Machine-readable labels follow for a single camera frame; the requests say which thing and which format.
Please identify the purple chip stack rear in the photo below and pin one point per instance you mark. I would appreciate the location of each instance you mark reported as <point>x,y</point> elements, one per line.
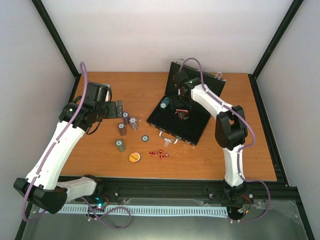
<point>126,118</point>

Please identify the black aluminium frame rail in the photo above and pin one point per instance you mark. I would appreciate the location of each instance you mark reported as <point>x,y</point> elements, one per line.
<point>209,191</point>

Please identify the purple chip stack right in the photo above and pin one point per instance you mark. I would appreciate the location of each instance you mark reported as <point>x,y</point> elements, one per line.
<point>134,123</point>

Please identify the green chip stack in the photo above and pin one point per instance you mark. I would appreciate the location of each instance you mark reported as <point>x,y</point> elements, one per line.
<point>120,145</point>

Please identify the orange big blind button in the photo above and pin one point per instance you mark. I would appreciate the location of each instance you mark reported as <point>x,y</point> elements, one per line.
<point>134,157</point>

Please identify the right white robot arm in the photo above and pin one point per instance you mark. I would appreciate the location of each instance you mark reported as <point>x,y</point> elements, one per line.
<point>230,130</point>

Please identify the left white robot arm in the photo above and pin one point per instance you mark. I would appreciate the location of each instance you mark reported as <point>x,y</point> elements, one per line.
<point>41,186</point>

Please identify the black poker set case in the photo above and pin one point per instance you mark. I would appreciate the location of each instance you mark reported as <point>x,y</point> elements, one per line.
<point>190,130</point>

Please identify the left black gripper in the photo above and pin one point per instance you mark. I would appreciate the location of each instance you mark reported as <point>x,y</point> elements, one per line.
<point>113,113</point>

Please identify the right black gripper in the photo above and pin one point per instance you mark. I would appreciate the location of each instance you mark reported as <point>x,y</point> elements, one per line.
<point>177,104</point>

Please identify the triangular all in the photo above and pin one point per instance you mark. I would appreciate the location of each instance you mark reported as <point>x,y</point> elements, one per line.
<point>181,112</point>

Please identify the single blue poker chip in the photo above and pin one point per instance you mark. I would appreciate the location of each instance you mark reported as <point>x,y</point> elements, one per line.
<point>144,138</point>

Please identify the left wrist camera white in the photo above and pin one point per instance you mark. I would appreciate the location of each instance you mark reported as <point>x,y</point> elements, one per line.
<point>109,95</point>

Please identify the blue chip stack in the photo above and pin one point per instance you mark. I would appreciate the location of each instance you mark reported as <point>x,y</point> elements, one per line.
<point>164,103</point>

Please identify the clear round dealer button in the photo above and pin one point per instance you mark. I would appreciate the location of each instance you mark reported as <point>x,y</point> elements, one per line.
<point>185,117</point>

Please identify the light blue slotted cable duct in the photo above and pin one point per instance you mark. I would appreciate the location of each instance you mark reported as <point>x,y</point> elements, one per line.
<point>163,211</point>

